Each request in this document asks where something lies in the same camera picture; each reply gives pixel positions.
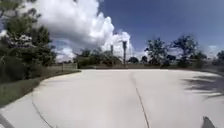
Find grass verge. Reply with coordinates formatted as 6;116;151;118
0;67;82;108

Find dark trees and bushes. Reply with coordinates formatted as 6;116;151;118
0;0;58;83

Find pale concrete path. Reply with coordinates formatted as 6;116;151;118
0;68;224;128

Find pole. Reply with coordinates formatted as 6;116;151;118
122;40;128;69

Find robot's own part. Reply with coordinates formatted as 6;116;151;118
200;116;217;128

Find row of distant trees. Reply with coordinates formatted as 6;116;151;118
73;34;224;70

